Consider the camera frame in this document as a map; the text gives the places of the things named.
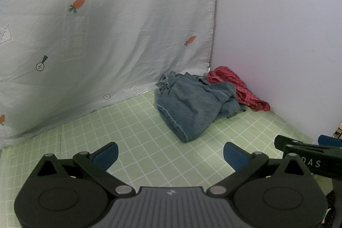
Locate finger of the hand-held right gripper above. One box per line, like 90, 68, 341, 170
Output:
318, 135, 342, 148
275, 135, 314, 151

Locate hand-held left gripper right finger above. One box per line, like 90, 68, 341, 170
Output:
209, 142, 314, 198

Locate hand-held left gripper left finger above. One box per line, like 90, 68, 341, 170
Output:
35, 142, 133, 198

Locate blue denim jeans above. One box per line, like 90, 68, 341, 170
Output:
155, 71, 246, 143

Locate red checked garment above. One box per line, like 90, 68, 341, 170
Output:
206, 66, 271, 112

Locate white carrot printed sheet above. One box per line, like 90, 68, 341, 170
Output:
0, 0, 218, 148

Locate black white braided strap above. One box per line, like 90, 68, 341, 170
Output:
322, 189, 342, 228

